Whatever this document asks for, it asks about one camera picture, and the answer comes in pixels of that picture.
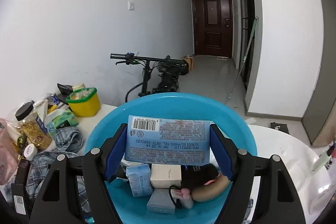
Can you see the tan round puff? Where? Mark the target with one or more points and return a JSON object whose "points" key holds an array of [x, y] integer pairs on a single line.
{"points": [[210, 191]]}

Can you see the black plastic bag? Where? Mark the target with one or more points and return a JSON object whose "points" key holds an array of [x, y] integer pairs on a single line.
{"points": [[65, 90]]}

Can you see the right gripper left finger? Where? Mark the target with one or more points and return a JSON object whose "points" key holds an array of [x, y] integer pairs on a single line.
{"points": [[58, 199]]}

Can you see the yellow bin green rim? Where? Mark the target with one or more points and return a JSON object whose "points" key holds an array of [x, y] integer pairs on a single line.
{"points": [[84, 102]]}

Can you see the blue plastic basin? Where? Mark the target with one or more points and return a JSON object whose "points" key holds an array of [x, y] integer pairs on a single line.
{"points": [[170, 106]]}

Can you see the black hair scrunchie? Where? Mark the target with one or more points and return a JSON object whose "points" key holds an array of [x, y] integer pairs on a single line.
{"points": [[194, 176]]}

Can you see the mop pole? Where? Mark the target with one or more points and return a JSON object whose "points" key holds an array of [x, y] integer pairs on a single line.
{"points": [[255, 23]]}

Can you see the blue tissue packet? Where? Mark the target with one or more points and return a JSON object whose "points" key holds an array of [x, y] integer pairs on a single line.
{"points": [[139, 180]]}

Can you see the grey blue flat box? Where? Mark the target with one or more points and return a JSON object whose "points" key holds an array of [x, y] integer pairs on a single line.
{"points": [[160, 202]]}

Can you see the blue tissue pack barcode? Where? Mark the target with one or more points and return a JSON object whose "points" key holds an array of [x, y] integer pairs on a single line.
{"points": [[167, 141]]}

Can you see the white round jar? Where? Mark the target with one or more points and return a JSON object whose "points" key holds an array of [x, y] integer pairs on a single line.
{"points": [[30, 152]]}

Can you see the blue plaid shirt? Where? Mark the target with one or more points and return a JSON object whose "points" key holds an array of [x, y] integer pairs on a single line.
{"points": [[68, 141]]}

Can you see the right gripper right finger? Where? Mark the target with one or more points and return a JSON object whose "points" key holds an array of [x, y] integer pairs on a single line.
{"points": [[277, 200]]}

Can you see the brown wooden door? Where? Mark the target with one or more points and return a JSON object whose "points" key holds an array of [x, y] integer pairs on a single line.
{"points": [[213, 31]]}

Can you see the white cream box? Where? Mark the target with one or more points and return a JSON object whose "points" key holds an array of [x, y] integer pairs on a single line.
{"points": [[163, 176]]}

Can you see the grey beige refrigerator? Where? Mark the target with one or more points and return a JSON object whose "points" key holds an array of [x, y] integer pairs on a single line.
{"points": [[319, 118]]}

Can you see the clear jar with snacks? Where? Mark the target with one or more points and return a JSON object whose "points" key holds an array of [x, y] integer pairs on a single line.
{"points": [[32, 126]]}

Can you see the green floral tissue pack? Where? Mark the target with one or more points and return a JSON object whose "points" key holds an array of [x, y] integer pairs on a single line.
{"points": [[60, 118]]}

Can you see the wall light switch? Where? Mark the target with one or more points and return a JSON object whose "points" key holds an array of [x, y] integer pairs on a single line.
{"points": [[131, 6]]}

